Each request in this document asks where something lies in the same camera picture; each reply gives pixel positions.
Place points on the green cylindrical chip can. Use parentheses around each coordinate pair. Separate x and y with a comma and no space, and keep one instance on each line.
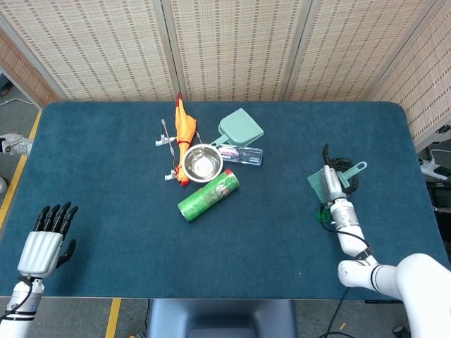
(208,197)

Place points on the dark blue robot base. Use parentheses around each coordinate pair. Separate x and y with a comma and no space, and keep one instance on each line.
(222,318)

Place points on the clear plastic water bottle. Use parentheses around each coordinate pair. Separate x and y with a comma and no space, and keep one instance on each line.
(246,155)

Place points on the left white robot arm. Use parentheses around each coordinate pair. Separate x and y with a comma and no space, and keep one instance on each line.
(21,303)

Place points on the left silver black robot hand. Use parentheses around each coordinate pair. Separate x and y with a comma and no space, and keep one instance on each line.
(38,251)

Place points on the black box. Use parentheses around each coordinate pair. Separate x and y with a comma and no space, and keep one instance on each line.
(442,195)

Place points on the green plastic bottle cap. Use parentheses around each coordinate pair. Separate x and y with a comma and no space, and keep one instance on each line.
(321,215)

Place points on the blue felt table cover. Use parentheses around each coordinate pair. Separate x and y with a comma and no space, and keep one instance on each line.
(123,239)

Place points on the yellow rubber chicken toy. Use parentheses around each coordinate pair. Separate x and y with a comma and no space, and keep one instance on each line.
(184,126)

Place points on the woven bamboo screen panel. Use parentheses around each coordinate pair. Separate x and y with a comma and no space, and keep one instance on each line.
(239,45)
(21,70)
(426,84)
(98,45)
(356,45)

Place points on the light green dustpan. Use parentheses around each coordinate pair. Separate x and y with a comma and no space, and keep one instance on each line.
(243,128)

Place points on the stainless steel bowl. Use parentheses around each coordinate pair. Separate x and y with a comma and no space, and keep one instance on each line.
(202,163)

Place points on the white grey sneaker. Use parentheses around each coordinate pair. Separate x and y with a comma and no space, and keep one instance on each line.
(17,144)

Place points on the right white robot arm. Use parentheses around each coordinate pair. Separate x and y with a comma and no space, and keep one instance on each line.
(415,281)

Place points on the white power strip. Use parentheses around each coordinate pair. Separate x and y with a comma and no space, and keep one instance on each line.
(431,169)

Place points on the small green hand broom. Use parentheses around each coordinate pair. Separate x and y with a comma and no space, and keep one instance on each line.
(356,168)

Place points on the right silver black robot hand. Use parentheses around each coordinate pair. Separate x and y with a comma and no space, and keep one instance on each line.
(331,184)

